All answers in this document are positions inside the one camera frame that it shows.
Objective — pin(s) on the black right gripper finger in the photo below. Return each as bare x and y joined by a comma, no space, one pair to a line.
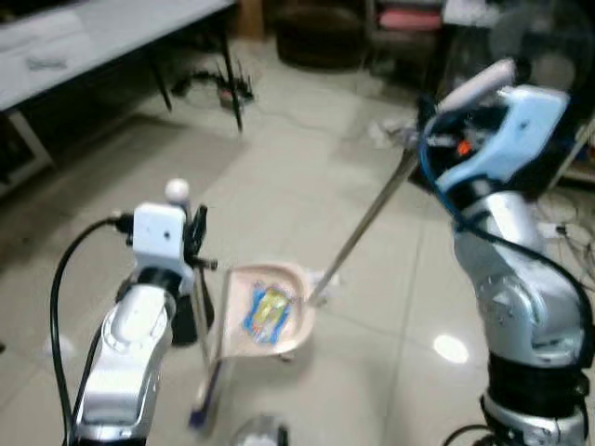
429,121

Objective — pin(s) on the broom with white grip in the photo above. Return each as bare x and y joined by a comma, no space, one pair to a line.
479,84

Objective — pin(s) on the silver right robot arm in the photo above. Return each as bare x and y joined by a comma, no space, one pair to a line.
511,279

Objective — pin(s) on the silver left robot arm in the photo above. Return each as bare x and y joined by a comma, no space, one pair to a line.
125,353

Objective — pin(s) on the black waste bin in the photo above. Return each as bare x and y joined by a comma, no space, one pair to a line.
189,325

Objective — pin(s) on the blue yellow snack wrapper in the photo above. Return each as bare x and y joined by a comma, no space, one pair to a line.
268,311

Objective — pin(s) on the pink cushion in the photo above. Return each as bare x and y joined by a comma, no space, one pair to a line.
409,19

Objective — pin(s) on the dark standing fan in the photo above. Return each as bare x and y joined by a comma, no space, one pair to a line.
548,56

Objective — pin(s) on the white slanted rack leg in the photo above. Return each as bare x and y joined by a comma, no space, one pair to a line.
576,146

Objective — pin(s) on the white power strip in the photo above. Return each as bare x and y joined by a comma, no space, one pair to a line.
553,229

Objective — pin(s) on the dark brown armchair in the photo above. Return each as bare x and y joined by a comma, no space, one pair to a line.
321,37

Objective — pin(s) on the grey robot foot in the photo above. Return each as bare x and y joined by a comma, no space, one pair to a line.
256,435

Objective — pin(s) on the white table with black legs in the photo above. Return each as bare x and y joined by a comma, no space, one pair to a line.
112,37

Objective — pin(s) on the small grey object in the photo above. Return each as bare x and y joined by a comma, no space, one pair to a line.
46,64

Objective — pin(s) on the white paper sheets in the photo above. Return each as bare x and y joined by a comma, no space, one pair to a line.
33,32

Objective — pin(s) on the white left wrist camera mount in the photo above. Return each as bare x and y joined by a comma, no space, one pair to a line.
158,237

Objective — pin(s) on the pale blue right wrist camera mount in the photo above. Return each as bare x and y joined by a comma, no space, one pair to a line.
521,130

